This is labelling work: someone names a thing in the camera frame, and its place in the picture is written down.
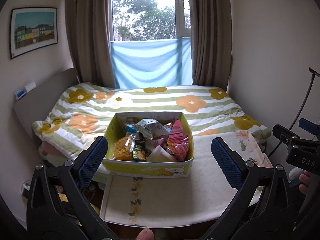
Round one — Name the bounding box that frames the light blue cloth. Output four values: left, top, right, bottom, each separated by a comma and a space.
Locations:
110, 38, 193, 89

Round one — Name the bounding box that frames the green cardboard box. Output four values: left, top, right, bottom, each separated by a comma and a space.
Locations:
101, 111, 195, 178

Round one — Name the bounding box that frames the person's right hand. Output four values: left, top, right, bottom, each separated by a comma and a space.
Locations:
299, 171, 312, 195

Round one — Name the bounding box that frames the grey bed headboard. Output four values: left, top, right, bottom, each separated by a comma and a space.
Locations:
12, 67, 80, 148

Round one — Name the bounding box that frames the window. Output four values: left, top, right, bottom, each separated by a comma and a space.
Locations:
112, 0, 192, 42

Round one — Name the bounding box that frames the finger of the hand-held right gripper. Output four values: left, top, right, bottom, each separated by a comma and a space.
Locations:
299, 118, 320, 137
272, 124, 316, 150

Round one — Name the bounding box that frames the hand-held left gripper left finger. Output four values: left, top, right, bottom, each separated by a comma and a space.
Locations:
26, 136, 118, 240

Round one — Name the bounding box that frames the white wall plug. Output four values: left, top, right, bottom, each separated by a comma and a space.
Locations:
22, 182, 32, 198

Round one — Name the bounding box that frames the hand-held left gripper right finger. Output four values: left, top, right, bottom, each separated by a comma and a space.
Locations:
200, 137, 294, 240

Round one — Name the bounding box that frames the pile of snack packets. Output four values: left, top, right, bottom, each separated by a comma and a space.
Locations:
111, 119, 192, 162

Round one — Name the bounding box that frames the pink bedding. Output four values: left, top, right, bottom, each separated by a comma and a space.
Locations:
38, 141, 77, 166

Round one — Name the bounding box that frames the person's left hand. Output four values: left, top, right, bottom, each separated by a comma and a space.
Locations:
135, 228, 155, 240

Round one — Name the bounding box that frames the floral striped blanket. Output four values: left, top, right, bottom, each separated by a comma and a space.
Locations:
32, 85, 272, 153

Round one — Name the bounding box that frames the yellow wooden board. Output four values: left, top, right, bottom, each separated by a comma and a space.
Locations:
86, 202, 101, 214

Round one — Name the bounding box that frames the black curved stand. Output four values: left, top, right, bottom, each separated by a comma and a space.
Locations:
269, 67, 320, 155

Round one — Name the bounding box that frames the framed wall picture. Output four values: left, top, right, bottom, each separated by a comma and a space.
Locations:
10, 7, 58, 60

